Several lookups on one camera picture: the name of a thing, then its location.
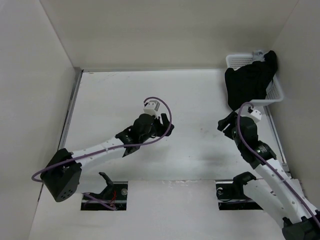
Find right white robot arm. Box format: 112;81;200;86
216;111;320;240

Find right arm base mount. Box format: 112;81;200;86
215;172;262;211

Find purple cable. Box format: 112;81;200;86
31;96;172;183
236;101;320;226

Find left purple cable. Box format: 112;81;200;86
31;96;172;183

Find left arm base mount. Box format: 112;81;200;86
80;172;129;211

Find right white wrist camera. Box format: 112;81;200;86
247;106;263;123

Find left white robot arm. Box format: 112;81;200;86
40;113;174;203

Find black tank top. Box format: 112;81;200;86
224;50;278;111

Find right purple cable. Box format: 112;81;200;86
236;101;320;226

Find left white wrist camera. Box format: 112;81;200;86
143;100;160;118

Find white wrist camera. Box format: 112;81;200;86
247;106;263;123
143;100;160;118

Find white plastic basket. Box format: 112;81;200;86
225;52;284;107

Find grey tank top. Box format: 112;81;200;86
252;50;266;62

